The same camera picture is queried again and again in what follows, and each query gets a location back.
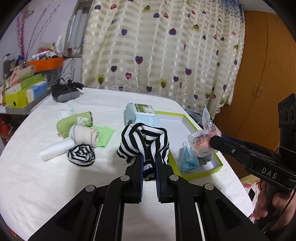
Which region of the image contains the grey black VR headset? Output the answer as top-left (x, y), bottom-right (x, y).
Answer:
top-left (51, 78), bottom-right (84, 102)

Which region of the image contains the green white shallow box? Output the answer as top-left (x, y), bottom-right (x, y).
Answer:
top-left (156, 111), bottom-right (223, 185)

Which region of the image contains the small black white striped sock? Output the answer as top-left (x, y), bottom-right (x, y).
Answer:
top-left (67, 144), bottom-right (95, 167)

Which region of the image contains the large black white striped sock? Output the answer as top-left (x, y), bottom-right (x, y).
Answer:
top-left (116, 123), bottom-right (170, 181)

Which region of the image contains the beige rolled towel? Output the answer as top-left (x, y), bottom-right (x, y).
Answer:
top-left (9, 65), bottom-right (35, 82)

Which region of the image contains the blue wet wipes pack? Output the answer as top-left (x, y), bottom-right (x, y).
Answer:
top-left (124, 102), bottom-right (160, 127)

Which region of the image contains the dark grey clothing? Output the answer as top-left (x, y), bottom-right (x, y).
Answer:
top-left (185, 108), bottom-right (203, 128)

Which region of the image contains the orange tray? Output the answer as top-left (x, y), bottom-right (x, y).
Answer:
top-left (28, 57), bottom-right (64, 72)

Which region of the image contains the white cloth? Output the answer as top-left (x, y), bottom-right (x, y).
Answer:
top-left (38, 139), bottom-right (75, 161)

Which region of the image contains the cream striped rolled sock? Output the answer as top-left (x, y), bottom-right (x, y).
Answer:
top-left (69, 125), bottom-right (99, 148)

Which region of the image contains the blue face mask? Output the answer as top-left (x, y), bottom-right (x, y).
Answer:
top-left (179, 143), bottom-right (200, 173)

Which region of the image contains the green rolled towel with rabbit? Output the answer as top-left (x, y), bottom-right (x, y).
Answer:
top-left (56, 111), bottom-right (93, 138)

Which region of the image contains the person's right hand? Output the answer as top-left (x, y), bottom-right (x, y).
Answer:
top-left (252, 180), bottom-right (296, 231)

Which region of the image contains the clear bag with orange item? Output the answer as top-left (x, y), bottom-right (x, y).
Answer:
top-left (188, 107), bottom-right (222, 158)

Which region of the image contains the heart pattern curtain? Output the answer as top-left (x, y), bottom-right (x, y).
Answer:
top-left (82, 0), bottom-right (245, 118)

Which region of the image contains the green storage box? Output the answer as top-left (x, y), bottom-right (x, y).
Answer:
top-left (5, 73), bottom-right (44, 108)

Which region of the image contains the flat light green cloth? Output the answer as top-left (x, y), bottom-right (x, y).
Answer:
top-left (91, 126), bottom-right (114, 148)

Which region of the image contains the white crumpled tissue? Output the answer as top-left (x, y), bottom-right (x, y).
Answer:
top-left (58, 105), bottom-right (76, 120)

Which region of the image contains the striped cardboard tray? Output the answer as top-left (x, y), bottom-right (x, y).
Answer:
top-left (5, 89), bottom-right (52, 115)

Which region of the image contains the pink branch decoration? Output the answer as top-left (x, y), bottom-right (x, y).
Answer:
top-left (16, 1), bottom-right (61, 61)

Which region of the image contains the wooden wardrobe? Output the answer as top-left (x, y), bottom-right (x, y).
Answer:
top-left (214, 11), bottom-right (295, 150)

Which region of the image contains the blue tissue pack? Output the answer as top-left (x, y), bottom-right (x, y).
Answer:
top-left (26, 81), bottom-right (48, 103)

